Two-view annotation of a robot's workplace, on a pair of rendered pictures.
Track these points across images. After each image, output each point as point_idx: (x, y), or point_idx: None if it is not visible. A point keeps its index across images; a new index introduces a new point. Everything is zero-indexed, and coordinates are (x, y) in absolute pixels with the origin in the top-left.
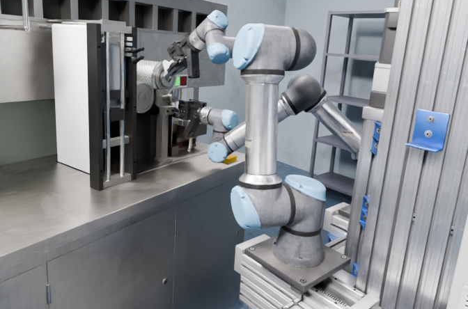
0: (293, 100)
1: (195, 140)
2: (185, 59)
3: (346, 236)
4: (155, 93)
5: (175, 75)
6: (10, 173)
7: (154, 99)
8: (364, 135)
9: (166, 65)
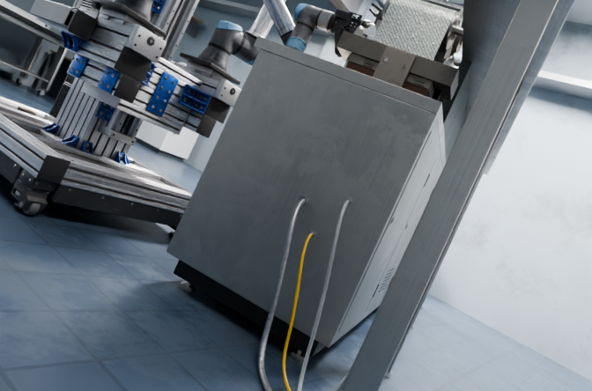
0: None
1: (346, 65)
2: None
3: (178, 44)
4: (407, 33)
5: (388, 0)
6: None
7: (405, 40)
8: None
9: None
